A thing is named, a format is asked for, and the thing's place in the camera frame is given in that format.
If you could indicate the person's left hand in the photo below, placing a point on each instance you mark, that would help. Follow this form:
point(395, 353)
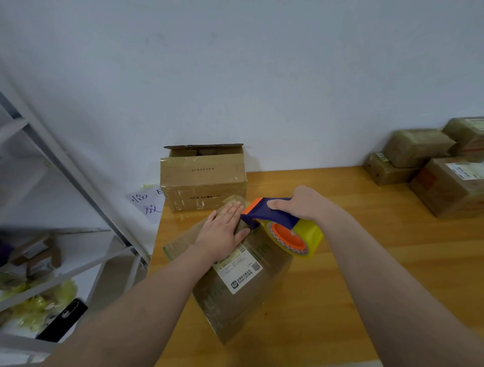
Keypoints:
point(219, 236)

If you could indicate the person's right hand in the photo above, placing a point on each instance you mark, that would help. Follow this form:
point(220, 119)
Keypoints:
point(306, 206)

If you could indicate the blue orange tape dispenser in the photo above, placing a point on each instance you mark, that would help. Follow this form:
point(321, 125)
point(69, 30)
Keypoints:
point(291, 236)

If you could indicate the stack of cardboard boxes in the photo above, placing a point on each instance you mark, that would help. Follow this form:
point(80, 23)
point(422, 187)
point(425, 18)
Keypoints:
point(204, 178)

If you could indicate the large green-printed cardboard box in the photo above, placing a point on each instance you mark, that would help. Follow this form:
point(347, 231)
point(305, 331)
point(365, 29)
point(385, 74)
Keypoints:
point(234, 310)

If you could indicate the box barcode label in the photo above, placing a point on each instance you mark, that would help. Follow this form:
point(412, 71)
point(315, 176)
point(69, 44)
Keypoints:
point(386, 172)

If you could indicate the small open-flap cardboard box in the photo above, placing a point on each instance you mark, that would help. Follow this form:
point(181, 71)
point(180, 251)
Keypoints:
point(420, 147)

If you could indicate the cube red-printed cardboard box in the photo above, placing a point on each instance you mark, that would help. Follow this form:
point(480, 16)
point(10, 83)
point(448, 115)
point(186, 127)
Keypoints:
point(450, 193)

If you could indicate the squat red-printed cardboard box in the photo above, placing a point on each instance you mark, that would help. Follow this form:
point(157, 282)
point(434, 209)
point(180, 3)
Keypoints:
point(467, 134)

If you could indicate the person's right forearm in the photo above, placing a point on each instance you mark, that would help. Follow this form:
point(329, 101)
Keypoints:
point(412, 299)

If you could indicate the person's left forearm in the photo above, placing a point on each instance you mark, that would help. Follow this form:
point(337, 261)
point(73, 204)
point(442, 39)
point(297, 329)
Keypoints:
point(125, 317)

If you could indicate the wooden table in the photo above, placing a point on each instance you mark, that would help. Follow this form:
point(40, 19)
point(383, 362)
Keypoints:
point(393, 249)

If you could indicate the grey metal shelf rack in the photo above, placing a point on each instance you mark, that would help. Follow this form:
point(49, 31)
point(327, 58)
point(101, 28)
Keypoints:
point(45, 272)

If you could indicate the black mobile phone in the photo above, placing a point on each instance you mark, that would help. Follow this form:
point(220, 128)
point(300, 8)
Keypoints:
point(62, 320)

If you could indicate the small open carton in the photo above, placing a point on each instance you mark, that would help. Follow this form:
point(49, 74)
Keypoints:
point(34, 253)

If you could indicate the yellow plastic bag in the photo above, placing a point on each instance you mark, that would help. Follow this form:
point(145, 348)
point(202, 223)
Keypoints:
point(38, 306)

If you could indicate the white paper wall sign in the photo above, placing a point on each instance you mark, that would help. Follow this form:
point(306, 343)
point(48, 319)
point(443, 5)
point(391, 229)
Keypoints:
point(147, 203)

